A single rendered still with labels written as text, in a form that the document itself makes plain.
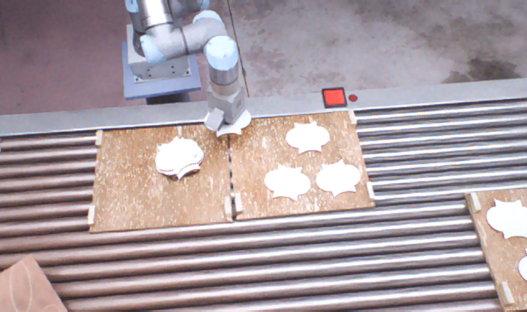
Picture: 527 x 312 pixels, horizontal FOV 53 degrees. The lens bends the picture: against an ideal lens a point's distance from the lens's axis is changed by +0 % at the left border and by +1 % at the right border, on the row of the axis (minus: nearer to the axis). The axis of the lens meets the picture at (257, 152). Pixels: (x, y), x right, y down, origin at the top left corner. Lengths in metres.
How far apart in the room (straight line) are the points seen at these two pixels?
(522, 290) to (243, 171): 0.84
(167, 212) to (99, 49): 1.91
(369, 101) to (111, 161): 0.87
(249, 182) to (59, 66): 1.95
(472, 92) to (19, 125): 1.52
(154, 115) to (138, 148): 0.15
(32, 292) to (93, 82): 1.89
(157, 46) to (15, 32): 2.30
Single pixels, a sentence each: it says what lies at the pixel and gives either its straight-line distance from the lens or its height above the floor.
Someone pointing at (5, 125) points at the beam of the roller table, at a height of 0.92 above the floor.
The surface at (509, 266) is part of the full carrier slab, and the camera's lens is 1.65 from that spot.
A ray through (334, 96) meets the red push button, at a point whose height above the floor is 0.93.
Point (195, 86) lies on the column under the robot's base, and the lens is 1.92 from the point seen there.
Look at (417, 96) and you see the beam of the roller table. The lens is 1.90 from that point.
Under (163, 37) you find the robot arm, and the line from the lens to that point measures 1.39.
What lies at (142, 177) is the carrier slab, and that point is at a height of 0.94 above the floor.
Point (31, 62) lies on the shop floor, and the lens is 3.41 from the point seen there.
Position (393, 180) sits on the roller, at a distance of 1.68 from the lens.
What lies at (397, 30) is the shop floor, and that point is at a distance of 3.44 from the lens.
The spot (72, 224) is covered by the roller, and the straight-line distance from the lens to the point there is 1.66.
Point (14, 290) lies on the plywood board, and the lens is 1.50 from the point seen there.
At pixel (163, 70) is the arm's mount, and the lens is 1.91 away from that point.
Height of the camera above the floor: 2.34
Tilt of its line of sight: 58 degrees down
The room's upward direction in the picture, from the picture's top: straight up
